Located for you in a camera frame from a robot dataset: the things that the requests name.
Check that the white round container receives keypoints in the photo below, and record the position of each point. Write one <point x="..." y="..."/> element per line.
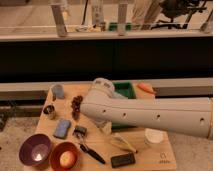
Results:
<point x="153" y="137"/>

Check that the bunch of dark grapes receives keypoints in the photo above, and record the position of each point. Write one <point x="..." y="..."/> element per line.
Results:
<point x="75" y="105"/>

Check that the black rectangular eraser block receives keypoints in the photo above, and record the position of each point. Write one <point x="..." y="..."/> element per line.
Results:
<point x="122" y="160"/>

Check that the orange bowl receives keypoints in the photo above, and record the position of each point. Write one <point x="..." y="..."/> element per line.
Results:
<point x="58" y="151"/>

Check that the yellow banana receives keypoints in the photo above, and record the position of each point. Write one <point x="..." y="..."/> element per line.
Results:
<point x="120" y="142"/>

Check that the small metal cup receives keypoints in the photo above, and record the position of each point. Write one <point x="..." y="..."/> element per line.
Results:
<point x="49" y="112"/>

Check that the black office chair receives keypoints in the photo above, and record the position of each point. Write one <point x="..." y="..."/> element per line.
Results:
<point x="175" y="8"/>

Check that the orange carrot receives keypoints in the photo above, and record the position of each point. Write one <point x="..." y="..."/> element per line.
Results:
<point x="145" y="88"/>

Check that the yellow apple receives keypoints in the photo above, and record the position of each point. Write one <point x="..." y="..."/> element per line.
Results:
<point x="67" y="159"/>

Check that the green plastic tray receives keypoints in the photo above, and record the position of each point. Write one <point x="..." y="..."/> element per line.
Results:
<point x="126" y="89"/>

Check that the blue sponge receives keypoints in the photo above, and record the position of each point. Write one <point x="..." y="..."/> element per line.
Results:
<point x="62" y="129"/>

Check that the standing person legs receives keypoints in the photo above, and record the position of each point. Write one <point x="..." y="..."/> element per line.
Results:
<point x="145" y="13"/>

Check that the purple bowl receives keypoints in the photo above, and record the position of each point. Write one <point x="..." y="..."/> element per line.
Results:
<point x="35" y="150"/>

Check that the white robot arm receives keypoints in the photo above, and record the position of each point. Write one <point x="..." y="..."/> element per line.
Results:
<point x="190" y="116"/>

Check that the black-handled brush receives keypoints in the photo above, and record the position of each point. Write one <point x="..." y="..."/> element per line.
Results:
<point x="80" y="133"/>

